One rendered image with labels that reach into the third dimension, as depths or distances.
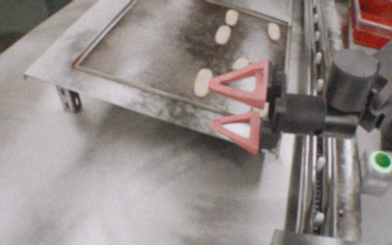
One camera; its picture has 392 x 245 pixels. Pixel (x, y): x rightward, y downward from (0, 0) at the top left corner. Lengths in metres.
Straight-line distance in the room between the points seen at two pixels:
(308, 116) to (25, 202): 0.60
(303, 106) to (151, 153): 0.42
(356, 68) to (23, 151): 0.74
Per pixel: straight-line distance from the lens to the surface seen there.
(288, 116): 0.44
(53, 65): 0.82
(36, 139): 0.89
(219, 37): 0.93
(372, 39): 1.29
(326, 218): 0.68
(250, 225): 0.67
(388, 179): 0.75
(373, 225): 0.75
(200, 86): 0.75
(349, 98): 0.42
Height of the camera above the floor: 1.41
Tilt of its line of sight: 45 degrees down
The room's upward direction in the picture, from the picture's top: straight up
